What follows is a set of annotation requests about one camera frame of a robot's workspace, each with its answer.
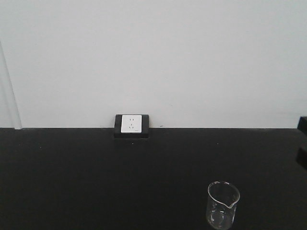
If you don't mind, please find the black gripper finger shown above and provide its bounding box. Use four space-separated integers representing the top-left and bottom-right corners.
296 147 307 168
297 116 307 133

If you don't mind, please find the black socket housing box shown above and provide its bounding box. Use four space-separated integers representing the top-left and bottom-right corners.
114 115 149 139

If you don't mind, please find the clear glass beaker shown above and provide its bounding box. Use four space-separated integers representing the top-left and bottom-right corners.
206 181 240 230

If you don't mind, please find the white wall power socket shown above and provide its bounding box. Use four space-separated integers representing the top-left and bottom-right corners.
120 115 142 133

